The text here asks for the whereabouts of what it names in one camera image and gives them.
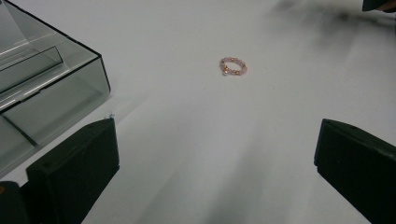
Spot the clear smoky acrylic box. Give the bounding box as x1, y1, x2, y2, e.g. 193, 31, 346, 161
0, 0, 112, 179

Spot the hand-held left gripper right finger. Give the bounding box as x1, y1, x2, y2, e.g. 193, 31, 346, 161
313, 118, 396, 224

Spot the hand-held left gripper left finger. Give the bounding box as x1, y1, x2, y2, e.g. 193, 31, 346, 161
25, 117, 120, 224

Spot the pink beaded bracelet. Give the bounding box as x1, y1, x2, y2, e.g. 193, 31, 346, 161
219, 56, 248, 77

